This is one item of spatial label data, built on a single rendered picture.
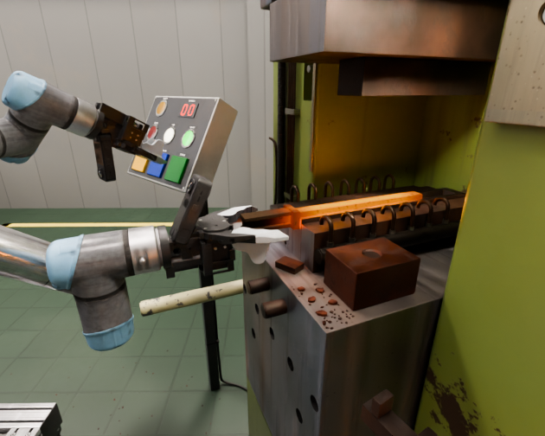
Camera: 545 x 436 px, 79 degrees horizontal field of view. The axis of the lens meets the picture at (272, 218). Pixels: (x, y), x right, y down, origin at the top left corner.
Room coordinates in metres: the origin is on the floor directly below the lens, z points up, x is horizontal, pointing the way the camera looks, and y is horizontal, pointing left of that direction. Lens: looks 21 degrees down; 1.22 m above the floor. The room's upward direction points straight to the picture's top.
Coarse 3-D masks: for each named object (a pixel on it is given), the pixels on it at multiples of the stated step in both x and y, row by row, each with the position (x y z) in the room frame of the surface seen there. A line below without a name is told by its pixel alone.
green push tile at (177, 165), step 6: (174, 156) 0.95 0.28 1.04; (174, 162) 0.94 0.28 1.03; (180, 162) 0.92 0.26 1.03; (186, 162) 0.91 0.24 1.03; (168, 168) 0.95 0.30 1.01; (174, 168) 0.93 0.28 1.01; (180, 168) 0.91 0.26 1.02; (168, 174) 0.93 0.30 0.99; (174, 174) 0.91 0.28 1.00; (180, 174) 0.90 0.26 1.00; (168, 180) 0.92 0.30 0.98; (174, 180) 0.90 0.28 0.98; (180, 180) 0.89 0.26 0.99
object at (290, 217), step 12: (408, 192) 0.70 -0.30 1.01; (288, 204) 0.60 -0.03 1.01; (324, 204) 0.62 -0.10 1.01; (336, 204) 0.62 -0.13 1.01; (348, 204) 0.62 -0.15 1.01; (360, 204) 0.62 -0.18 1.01; (372, 204) 0.64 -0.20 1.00; (240, 216) 0.55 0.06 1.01; (252, 216) 0.54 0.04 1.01; (264, 216) 0.55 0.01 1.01; (276, 216) 0.55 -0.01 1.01; (288, 216) 0.57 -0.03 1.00; (300, 216) 0.57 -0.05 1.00; (264, 228) 0.54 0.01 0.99; (276, 228) 0.55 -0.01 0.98
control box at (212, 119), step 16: (160, 96) 1.17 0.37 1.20; (176, 112) 1.06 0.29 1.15; (192, 112) 1.01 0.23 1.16; (208, 112) 0.96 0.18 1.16; (224, 112) 0.98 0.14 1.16; (160, 128) 1.08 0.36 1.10; (176, 128) 1.02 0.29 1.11; (192, 128) 0.98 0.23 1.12; (208, 128) 0.93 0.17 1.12; (224, 128) 0.97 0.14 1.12; (176, 144) 0.99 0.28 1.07; (192, 144) 0.94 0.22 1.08; (208, 144) 0.93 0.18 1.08; (224, 144) 0.97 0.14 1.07; (192, 160) 0.91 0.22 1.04; (208, 160) 0.93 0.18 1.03; (144, 176) 1.01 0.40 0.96; (208, 176) 0.93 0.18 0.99
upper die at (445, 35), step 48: (288, 0) 0.62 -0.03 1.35; (336, 0) 0.52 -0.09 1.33; (384, 0) 0.55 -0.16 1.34; (432, 0) 0.59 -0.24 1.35; (480, 0) 0.63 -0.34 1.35; (288, 48) 0.62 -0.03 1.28; (336, 48) 0.52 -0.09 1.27; (384, 48) 0.55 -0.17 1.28; (432, 48) 0.59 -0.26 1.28; (480, 48) 0.63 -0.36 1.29
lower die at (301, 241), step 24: (384, 192) 0.76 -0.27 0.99; (456, 192) 0.73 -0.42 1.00; (312, 216) 0.57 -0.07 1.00; (336, 216) 0.59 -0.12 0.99; (360, 216) 0.59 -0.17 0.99; (384, 216) 0.59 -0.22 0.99; (408, 216) 0.60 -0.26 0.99; (456, 216) 0.65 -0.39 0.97; (288, 240) 0.61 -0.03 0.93; (312, 240) 0.52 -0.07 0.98; (336, 240) 0.53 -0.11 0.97; (432, 240) 0.62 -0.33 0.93; (312, 264) 0.51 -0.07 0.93
